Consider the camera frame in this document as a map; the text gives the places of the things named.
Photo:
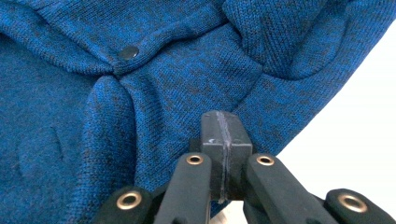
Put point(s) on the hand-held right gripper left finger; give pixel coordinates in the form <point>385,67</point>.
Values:
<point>213,146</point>

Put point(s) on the blue knit sweater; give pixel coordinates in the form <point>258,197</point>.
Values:
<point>93,109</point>

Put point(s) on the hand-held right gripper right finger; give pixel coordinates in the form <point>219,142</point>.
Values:
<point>238,143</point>

